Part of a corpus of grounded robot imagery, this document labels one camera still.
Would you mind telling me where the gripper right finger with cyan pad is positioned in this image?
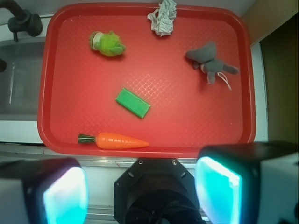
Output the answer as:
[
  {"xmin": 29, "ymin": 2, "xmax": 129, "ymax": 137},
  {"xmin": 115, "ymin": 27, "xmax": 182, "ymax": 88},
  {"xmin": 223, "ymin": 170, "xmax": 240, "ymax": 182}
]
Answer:
[{"xmin": 195, "ymin": 141, "xmax": 299, "ymax": 224}]

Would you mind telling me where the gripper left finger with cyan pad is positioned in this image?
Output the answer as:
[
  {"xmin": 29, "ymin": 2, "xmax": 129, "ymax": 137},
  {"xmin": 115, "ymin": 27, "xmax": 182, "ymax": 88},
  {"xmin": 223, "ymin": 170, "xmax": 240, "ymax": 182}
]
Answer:
[{"xmin": 0, "ymin": 158, "xmax": 89, "ymax": 224}]

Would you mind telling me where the crumpled white paper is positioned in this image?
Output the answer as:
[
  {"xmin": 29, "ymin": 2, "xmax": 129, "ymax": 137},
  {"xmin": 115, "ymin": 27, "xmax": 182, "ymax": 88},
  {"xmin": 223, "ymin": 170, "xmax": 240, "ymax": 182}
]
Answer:
[{"xmin": 147, "ymin": 0, "xmax": 177, "ymax": 37}]

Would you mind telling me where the orange plastic carrot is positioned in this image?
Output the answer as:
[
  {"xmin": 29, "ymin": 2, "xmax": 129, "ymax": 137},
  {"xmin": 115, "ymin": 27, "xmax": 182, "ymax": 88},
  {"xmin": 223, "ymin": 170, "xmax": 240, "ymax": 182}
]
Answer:
[{"xmin": 78, "ymin": 133, "xmax": 150, "ymax": 149}]

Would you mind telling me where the grey sink basin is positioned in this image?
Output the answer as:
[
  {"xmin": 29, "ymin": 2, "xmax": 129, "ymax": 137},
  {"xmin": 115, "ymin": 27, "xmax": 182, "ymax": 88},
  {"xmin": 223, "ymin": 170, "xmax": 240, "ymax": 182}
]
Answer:
[{"xmin": 0, "ymin": 37, "xmax": 45, "ymax": 121}]

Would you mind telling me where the red plastic tray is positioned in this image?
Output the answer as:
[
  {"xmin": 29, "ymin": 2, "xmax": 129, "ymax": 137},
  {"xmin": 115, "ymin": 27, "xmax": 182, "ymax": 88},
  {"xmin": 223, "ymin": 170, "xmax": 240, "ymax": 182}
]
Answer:
[{"xmin": 37, "ymin": 3, "xmax": 256, "ymax": 158}]

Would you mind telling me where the green rectangular block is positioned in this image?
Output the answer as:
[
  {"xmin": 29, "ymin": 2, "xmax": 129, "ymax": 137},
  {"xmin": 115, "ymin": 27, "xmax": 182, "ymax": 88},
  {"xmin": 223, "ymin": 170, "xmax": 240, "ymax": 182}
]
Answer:
[{"xmin": 115, "ymin": 88, "xmax": 151, "ymax": 119}]

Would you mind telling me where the grey plush elephant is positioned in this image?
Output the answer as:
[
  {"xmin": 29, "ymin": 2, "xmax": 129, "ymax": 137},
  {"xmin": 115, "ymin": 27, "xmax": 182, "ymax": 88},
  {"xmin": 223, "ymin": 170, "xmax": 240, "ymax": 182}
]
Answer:
[{"xmin": 185, "ymin": 41, "xmax": 239, "ymax": 91}]

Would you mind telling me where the green plush toy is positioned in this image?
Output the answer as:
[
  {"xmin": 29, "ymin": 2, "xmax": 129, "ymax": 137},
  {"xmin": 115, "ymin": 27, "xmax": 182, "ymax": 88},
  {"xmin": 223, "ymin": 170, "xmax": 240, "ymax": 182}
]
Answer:
[{"xmin": 89, "ymin": 30, "xmax": 127, "ymax": 57}]

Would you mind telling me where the black faucet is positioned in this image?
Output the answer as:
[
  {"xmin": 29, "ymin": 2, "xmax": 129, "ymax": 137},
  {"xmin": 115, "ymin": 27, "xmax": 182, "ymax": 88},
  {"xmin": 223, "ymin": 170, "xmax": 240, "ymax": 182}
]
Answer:
[{"xmin": 0, "ymin": 0, "xmax": 43, "ymax": 42}]

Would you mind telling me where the black octagonal mount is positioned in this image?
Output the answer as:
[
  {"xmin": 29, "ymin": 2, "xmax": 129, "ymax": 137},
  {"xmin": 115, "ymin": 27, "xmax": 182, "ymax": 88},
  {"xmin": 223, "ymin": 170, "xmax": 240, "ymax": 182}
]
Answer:
[{"xmin": 114, "ymin": 158, "xmax": 205, "ymax": 224}]

